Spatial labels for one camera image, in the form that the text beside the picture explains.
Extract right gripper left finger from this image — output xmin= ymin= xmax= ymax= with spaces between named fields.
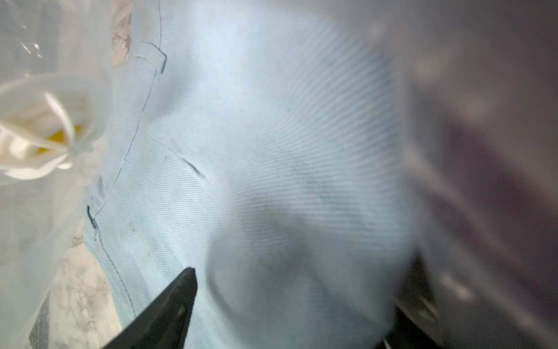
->
xmin=105 ymin=268 xmax=198 ymax=349

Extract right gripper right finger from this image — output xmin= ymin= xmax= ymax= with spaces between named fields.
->
xmin=383 ymin=307 xmax=440 ymax=349

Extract clear plastic vacuum bag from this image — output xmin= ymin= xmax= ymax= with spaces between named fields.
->
xmin=1 ymin=1 xmax=557 ymax=348

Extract light blue trousers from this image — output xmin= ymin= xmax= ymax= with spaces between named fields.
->
xmin=84 ymin=1 xmax=414 ymax=348

